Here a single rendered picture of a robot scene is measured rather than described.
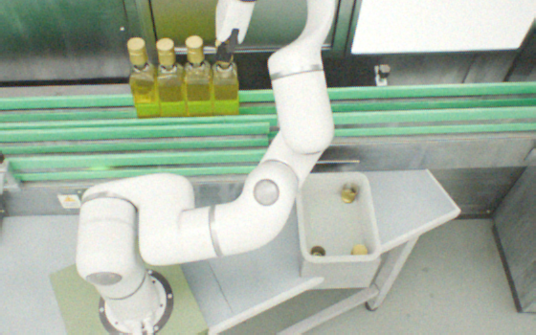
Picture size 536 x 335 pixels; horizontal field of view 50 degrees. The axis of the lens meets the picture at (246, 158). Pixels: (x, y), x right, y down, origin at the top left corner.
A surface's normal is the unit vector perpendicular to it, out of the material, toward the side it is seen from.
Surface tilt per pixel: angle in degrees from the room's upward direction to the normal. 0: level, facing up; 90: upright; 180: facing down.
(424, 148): 90
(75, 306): 2
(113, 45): 90
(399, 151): 90
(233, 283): 0
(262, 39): 90
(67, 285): 2
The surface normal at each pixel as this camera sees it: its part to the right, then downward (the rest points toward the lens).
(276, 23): 0.04, 0.83
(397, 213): 0.00, -0.56
